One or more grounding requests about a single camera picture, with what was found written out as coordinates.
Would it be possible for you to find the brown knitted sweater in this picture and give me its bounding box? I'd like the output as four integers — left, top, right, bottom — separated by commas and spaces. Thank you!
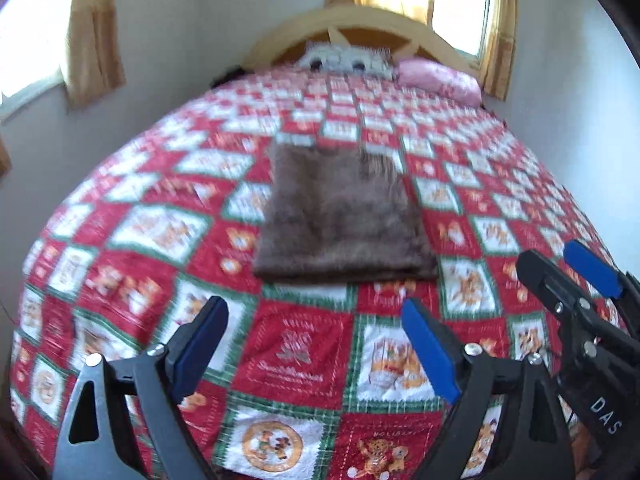
253, 144, 438, 284

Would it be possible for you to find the red white patchwork bedspread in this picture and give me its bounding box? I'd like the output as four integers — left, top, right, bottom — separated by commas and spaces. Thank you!
10, 67, 605, 479

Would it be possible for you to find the yellow right curtain panel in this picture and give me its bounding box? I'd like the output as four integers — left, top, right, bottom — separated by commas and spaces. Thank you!
480, 0, 518, 101

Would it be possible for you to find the pink pillow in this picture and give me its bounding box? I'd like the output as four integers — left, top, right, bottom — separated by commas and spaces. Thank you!
397, 58, 482, 108

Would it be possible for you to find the window behind bed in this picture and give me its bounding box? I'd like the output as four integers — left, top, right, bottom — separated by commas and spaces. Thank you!
427, 0, 491, 62

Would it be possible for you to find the white patterned pillow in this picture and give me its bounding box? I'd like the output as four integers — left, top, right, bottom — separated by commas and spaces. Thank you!
295, 42, 395, 80

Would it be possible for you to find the beige wooden arched headboard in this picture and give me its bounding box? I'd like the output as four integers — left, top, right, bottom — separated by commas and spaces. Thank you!
241, 4, 480, 78

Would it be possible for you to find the yellow curtain left window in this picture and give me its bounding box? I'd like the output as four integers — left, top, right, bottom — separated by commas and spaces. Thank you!
62, 0, 126, 108

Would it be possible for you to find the black object beside bed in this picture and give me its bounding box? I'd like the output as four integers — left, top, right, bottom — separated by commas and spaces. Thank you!
209, 66, 246, 89

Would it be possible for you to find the left side window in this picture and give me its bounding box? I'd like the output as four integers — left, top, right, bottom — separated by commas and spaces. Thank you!
1, 0, 70, 119

